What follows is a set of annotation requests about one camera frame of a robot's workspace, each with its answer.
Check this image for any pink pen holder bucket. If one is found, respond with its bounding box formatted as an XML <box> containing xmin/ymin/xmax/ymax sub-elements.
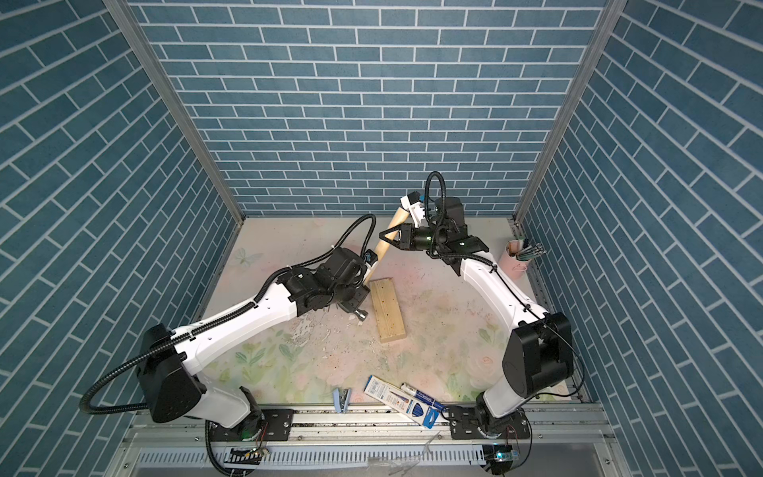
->
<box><xmin>499</xmin><ymin>240</ymin><xmax>528</xmax><ymax>280</ymax></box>

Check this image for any blue clip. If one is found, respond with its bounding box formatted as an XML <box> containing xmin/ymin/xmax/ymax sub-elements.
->
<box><xmin>332</xmin><ymin>388</ymin><xmax>352</xmax><ymax>413</ymax></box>

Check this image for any wooden block with nails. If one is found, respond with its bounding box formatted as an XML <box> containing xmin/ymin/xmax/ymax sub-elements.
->
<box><xmin>370</xmin><ymin>278</ymin><xmax>407</xmax><ymax>344</ymax></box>

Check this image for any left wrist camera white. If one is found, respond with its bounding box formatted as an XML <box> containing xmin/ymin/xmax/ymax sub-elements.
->
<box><xmin>363</xmin><ymin>250</ymin><xmax>379</xmax><ymax>268</ymax></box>

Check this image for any blue white toothpaste box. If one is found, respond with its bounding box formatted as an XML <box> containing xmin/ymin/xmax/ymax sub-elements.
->
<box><xmin>364</xmin><ymin>375</ymin><xmax>440</xmax><ymax>429</ymax></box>

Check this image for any blue white tube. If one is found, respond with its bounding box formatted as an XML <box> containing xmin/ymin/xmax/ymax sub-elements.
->
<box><xmin>401</xmin><ymin>383</ymin><xmax>444</xmax><ymax>413</ymax></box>

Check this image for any aluminium corner post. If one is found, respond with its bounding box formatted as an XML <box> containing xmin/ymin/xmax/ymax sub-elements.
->
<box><xmin>513</xmin><ymin>0</ymin><xmax>627</xmax><ymax>225</ymax></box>
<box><xmin>103</xmin><ymin>0</ymin><xmax>246</xmax><ymax>227</ymax></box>

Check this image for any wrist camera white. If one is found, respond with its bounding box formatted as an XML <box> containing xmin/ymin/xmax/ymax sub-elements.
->
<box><xmin>363</xmin><ymin>250</ymin><xmax>379</xmax><ymax>268</ymax></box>
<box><xmin>401</xmin><ymin>191</ymin><xmax>425</xmax><ymax>228</ymax></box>

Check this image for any aluminium left corner post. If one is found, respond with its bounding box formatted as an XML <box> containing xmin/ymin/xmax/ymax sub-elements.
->
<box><xmin>103</xmin><ymin>0</ymin><xmax>246</xmax><ymax>227</ymax></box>

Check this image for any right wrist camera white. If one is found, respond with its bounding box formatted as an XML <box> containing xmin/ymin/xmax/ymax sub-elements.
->
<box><xmin>401</xmin><ymin>191</ymin><xmax>425</xmax><ymax>228</ymax></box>

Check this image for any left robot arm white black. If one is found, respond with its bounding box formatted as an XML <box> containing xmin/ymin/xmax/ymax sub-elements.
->
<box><xmin>79</xmin><ymin>214</ymin><xmax>378</xmax><ymax>429</ymax></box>

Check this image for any steel claw hammer wooden handle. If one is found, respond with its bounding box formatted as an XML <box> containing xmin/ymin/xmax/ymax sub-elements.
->
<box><xmin>350</xmin><ymin>207</ymin><xmax>412</xmax><ymax>323</ymax></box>

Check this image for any aluminium right corner post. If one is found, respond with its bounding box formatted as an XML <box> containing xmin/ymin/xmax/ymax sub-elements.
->
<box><xmin>513</xmin><ymin>0</ymin><xmax>627</xmax><ymax>225</ymax></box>

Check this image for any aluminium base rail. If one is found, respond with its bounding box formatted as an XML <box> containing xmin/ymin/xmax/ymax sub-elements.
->
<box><xmin>103</xmin><ymin>403</ymin><xmax>633</xmax><ymax>477</ymax></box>

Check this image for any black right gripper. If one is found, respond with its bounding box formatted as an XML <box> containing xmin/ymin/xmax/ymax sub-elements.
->
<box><xmin>381</xmin><ymin>227</ymin><xmax>447</xmax><ymax>256</ymax></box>

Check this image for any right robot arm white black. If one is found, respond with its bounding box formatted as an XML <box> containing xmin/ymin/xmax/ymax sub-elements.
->
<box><xmin>375</xmin><ymin>171</ymin><xmax>585</xmax><ymax>429</ymax></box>

